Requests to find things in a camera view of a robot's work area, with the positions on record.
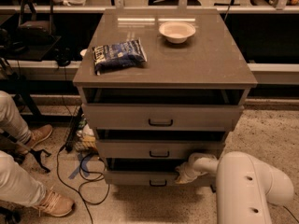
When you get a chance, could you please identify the blue tape cross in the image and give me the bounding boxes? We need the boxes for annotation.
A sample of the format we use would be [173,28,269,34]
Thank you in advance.
[68,153,93,179]

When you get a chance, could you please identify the grey drawer cabinet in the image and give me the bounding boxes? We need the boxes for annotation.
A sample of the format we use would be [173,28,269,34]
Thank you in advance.
[72,7,259,189]

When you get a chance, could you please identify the black bag on shelf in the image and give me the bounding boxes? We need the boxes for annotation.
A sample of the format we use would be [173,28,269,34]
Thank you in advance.
[16,0,55,46]

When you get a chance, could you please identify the grey middle drawer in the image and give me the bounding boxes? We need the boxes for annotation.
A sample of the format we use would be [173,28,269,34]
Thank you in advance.
[96,141,224,159]

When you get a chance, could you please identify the white trouser leg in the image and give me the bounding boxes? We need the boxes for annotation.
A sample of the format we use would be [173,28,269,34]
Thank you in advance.
[0,151,46,207]
[0,91,31,144]

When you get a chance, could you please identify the white bowl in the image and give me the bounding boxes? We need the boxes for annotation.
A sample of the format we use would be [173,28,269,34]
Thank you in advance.
[159,21,196,44]

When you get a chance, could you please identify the black floor cable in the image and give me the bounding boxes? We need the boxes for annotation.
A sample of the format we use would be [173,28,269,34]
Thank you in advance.
[55,144,112,224]

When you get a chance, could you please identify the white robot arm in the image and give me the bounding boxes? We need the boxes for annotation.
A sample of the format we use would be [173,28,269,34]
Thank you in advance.
[176,151,294,224]

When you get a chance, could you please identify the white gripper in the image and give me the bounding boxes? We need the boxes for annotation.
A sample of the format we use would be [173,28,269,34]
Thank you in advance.
[175,162,206,185]

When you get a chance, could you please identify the tan sneaker near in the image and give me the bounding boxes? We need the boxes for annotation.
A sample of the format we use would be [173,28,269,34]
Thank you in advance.
[35,189,75,217]

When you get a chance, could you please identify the blue chip bag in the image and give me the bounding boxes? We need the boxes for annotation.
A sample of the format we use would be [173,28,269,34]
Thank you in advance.
[93,39,147,75]

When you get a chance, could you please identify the grey top drawer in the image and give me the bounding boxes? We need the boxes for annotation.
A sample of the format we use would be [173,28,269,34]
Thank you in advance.
[82,104,243,131]

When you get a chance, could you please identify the tan sneaker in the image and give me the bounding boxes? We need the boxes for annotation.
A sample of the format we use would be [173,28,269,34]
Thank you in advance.
[21,124,52,148]
[35,189,75,217]

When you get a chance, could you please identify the tan sneaker far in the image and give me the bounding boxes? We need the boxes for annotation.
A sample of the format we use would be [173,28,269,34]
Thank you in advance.
[21,124,52,148]

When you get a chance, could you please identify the black headphones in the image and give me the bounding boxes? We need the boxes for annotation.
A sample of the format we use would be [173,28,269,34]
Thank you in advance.
[54,48,72,67]

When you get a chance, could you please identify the white trouser leg near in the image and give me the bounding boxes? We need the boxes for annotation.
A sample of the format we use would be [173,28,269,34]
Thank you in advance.
[0,151,46,207]

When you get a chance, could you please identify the grey bottom drawer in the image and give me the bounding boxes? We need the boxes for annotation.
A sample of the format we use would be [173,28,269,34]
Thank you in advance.
[103,158,218,188]

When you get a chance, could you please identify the wire basket with items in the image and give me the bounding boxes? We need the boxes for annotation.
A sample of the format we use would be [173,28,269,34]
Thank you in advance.
[64,107,97,153]

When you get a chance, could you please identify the black strap on floor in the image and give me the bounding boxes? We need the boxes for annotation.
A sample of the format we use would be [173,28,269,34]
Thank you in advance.
[12,147,54,174]

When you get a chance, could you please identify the white trouser leg far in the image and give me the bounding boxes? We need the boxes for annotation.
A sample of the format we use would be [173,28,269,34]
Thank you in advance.
[0,91,31,144]

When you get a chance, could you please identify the grey drawer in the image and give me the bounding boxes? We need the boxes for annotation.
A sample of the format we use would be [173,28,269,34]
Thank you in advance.
[96,141,224,159]
[82,104,243,131]
[103,158,218,188]

